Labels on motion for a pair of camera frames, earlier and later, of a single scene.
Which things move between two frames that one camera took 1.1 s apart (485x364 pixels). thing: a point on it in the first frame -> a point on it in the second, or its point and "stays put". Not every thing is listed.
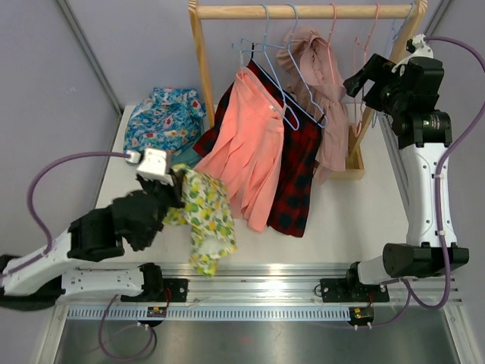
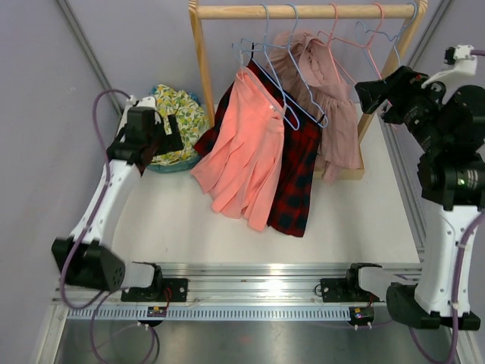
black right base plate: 352,290 stays put
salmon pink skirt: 248,155 stays put
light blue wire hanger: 389,51 -> 395,38
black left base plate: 172,290 stays put
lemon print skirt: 207,210 -> 192,123
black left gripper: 176,190 -> 171,142
